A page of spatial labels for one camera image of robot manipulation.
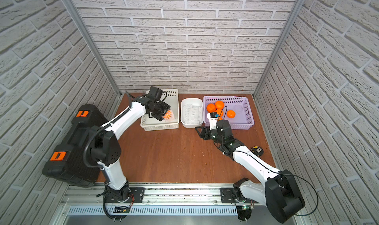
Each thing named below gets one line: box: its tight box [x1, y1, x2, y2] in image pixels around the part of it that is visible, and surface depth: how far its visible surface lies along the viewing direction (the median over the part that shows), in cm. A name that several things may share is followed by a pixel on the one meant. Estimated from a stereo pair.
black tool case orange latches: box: [42, 103, 108, 188], surface depth 66 cm
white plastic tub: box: [180, 97, 204, 129], surface depth 101 cm
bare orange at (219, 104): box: [214, 100, 225, 110], surface depth 110 cm
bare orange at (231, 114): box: [226, 109, 236, 119], surface depth 106 cm
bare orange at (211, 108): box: [206, 103, 217, 113], surface depth 106 cm
